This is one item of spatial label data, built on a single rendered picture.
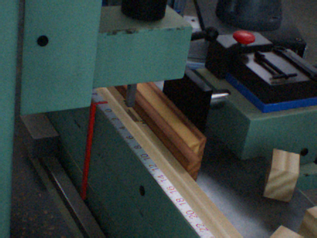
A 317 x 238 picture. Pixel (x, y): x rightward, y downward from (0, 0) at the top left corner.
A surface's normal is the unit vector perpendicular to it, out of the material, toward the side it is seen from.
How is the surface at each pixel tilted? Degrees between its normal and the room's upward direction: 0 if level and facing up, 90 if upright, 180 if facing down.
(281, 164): 0
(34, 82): 90
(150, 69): 90
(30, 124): 0
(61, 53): 90
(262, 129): 90
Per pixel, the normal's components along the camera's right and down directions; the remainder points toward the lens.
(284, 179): -0.20, 0.48
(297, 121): 0.46, 0.51
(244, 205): 0.15, -0.84
